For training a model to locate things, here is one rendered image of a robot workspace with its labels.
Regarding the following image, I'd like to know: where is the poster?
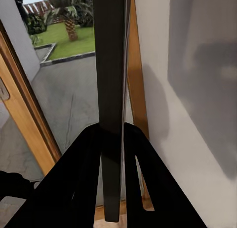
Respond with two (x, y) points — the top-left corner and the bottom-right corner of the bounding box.
(93, 0), (131, 223)

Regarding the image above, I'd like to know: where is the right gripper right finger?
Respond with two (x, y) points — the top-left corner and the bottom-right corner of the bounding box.
(124, 122), (207, 228)

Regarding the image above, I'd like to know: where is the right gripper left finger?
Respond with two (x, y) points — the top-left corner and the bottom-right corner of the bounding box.
(4, 123), (102, 228)

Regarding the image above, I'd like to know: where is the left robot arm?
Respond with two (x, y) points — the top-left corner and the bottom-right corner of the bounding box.
(0, 171), (41, 207)

